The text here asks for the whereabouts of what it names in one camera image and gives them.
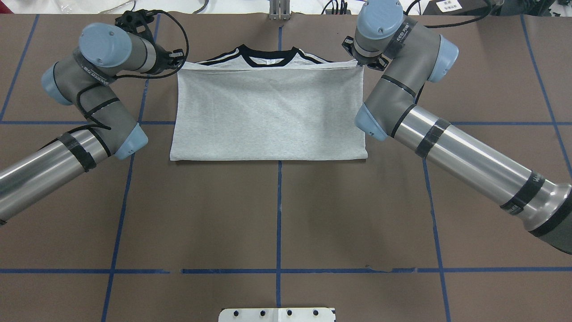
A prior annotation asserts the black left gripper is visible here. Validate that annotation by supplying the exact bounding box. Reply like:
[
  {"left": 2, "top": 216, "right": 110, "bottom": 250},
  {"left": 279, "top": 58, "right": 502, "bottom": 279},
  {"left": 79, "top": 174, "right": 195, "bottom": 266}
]
[{"left": 116, "top": 10, "right": 186, "bottom": 75}]

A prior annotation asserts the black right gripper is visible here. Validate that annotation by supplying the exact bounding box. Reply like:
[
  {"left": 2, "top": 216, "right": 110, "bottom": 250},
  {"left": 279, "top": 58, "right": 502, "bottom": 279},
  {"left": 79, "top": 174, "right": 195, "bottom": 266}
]
[{"left": 342, "top": 36, "right": 389, "bottom": 71}]

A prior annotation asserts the grey cartoon print t-shirt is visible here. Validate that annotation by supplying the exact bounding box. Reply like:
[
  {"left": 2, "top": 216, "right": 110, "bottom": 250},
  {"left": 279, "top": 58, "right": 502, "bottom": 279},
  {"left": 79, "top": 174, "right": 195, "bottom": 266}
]
[{"left": 169, "top": 45, "right": 368, "bottom": 161}]

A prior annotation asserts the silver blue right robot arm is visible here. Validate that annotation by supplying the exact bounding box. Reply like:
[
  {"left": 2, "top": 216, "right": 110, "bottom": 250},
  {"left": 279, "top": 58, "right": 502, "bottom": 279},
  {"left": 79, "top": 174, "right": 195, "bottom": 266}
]
[{"left": 342, "top": 0, "right": 572, "bottom": 254}]

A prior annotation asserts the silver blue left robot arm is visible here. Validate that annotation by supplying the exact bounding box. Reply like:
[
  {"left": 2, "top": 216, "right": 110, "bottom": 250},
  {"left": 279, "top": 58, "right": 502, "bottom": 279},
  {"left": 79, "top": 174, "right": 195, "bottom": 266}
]
[{"left": 1, "top": 9, "right": 189, "bottom": 225}]

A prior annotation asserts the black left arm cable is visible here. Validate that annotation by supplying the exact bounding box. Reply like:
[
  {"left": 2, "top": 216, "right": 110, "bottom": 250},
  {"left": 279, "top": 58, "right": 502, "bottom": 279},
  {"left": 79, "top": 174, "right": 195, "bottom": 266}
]
[{"left": 76, "top": 9, "right": 190, "bottom": 131}]

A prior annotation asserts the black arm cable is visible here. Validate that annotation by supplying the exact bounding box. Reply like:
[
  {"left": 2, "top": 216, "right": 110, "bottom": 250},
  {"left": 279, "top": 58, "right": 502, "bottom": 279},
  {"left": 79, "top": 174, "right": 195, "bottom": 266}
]
[
  {"left": 404, "top": 0, "right": 496, "bottom": 28},
  {"left": 76, "top": 9, "right": 190, "bottom": 131}
]

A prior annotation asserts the aluminium frame post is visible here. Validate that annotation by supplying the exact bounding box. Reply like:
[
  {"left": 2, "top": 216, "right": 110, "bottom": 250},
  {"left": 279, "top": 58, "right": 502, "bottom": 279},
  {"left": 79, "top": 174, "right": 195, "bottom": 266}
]
[{"left": 268, "top": 0, "right": 291, "bottom": 21}]

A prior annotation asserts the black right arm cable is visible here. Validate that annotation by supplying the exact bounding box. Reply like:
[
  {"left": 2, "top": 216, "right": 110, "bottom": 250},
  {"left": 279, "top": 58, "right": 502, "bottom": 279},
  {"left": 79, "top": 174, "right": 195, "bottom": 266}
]
[{"left": 404, "top": 0, "right": 496, "bottom": 28}]

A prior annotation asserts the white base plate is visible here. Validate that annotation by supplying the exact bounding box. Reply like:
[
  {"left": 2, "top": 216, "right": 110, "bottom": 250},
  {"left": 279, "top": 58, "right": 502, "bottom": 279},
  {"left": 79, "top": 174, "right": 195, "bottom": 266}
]
[{"left": 218, "top": 307, "right": 336, "bottom": 322}]

